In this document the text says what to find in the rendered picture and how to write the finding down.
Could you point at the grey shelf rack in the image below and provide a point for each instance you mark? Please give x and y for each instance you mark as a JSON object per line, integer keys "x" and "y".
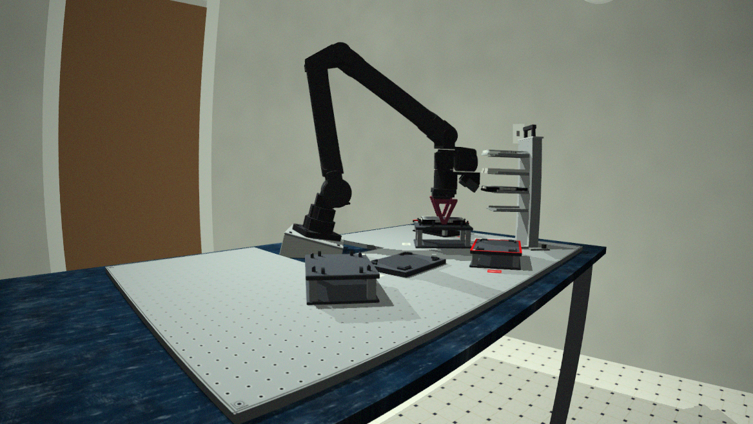
{"x": 528, "y": 202}

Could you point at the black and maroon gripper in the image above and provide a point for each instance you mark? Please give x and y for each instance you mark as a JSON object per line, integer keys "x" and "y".
{"x": 440, "y": 195}

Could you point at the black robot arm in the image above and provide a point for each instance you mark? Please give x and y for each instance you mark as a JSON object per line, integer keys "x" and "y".
{"x": 336, "y": 192}

